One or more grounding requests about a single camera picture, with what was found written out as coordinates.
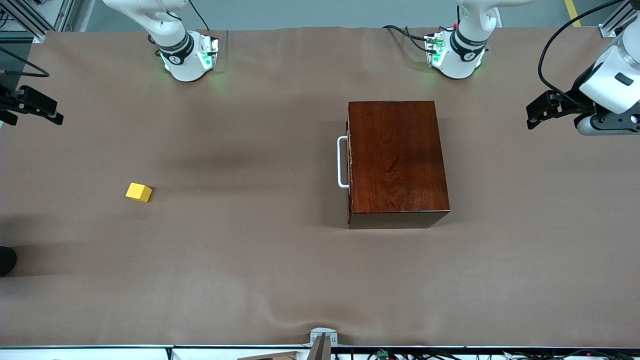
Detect dark brown wooden cabinet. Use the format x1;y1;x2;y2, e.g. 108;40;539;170
347;100;450;230

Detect tangled black cables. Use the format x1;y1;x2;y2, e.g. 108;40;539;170
334;348;640;360

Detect black round object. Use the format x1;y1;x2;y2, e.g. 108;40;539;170
0;246;18;277

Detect black base cable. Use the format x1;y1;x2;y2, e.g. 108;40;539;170
402;26;433;53
187;0;211;31
382;25;431;41

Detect grey metal table clamp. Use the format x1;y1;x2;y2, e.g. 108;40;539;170
302;327;339;360

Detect brown table cover sheet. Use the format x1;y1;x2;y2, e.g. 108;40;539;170
0;26;640;348

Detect aluminium frame profiles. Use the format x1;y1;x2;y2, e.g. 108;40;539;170
0;0;76;43

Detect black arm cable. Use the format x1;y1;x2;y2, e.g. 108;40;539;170
538;0;626;110
0;46;50;78

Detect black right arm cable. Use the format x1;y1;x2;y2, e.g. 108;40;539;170
0;46;50;78

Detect wooden drawer with white handle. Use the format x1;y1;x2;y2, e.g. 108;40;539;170
337;120;353;211

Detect aluminium frame profile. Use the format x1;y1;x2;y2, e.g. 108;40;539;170
599;0;633;38

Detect yellow floor tape strip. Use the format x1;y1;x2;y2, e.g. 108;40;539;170
564;0;584;27

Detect yellow block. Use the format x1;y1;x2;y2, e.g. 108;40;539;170
125;182;153;204

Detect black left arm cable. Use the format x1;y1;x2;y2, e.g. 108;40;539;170
538;0;626;110

